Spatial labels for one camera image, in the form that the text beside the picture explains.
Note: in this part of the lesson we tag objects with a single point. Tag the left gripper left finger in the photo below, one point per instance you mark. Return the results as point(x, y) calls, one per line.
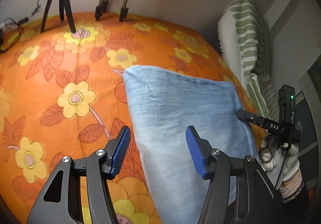
point(116, 150)

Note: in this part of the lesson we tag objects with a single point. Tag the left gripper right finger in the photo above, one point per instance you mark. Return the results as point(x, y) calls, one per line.
point(200, 152)

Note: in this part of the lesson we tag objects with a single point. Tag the light blue denim pants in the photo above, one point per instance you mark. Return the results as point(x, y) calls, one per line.
point(162, 104)

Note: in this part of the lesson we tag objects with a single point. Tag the white gloved right hand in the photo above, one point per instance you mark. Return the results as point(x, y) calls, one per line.
point(279, 163)

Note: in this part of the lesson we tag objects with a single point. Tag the orange floral bedspread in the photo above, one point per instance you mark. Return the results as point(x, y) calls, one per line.
point(62, 93)

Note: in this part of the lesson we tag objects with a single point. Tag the green striped white pillow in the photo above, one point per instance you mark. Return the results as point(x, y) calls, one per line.
point(244, 42)

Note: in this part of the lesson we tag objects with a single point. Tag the black camera box green light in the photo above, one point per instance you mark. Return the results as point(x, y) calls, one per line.
point(286, 104)

